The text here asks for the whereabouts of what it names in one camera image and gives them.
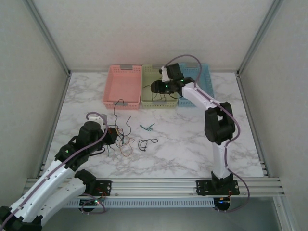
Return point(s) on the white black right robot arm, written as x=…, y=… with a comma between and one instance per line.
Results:
x=220, y=158

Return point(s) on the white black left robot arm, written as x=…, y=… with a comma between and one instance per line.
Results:
x=48, y=178

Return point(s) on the green plastic basket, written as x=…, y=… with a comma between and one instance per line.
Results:
x=148, y=96

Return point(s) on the blue plastic basket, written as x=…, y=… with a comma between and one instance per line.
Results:
x=204, y=84

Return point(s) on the pink plastic basket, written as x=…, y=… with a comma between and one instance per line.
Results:
x=121, y=84

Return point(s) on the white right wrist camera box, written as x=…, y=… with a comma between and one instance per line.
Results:
x=164, y=74

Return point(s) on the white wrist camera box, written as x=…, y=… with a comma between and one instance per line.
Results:
x=94, y=118
x=164, y=74

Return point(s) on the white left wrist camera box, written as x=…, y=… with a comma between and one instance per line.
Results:
x=94, y=118

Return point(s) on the thin aluminium table edge rail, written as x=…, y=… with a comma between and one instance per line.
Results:
x=244, y=101
x=60, y=101

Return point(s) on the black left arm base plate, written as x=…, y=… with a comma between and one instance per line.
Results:
x=106, y=187

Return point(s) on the wide aluminium extrusion rail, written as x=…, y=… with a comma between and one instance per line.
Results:
x=154, y=186

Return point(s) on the aluminium frame post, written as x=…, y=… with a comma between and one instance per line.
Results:
x=48, y=36
x=260, y=36

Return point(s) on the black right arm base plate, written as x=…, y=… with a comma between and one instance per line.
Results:
x=203, y=187

